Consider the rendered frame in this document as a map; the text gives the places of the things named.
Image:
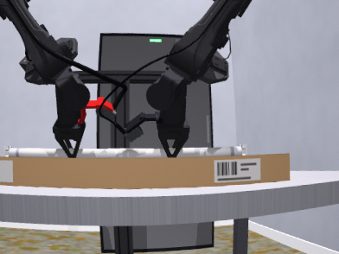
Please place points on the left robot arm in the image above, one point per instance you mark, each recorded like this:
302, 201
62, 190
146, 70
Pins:
162, 94

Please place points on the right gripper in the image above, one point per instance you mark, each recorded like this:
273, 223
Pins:
70, 120

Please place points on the white tube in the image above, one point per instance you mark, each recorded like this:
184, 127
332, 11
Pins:
123, 153

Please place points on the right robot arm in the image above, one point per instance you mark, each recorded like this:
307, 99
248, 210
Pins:
74, 94

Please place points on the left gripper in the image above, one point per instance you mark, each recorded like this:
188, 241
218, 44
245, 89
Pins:
171, 125

